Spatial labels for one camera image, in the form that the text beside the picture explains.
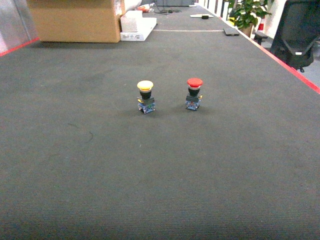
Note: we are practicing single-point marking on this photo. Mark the yellow mushroom push button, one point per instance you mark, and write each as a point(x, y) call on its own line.
point(146, 103)

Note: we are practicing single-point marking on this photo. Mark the red mushroom push button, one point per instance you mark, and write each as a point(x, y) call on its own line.
point(193, 99)

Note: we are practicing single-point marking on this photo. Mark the white flat carton box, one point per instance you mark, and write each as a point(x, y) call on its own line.
point(135, 27)

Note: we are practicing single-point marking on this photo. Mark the grey plastic crate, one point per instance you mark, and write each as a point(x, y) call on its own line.
point(174, 3)

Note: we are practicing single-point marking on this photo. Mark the large open cardboard box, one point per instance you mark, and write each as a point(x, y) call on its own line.
point(77, 21)

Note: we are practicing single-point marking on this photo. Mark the green potted plant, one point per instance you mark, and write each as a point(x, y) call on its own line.
point(245, 14)

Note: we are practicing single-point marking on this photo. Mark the black office chair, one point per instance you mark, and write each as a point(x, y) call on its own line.
point(297, 32)

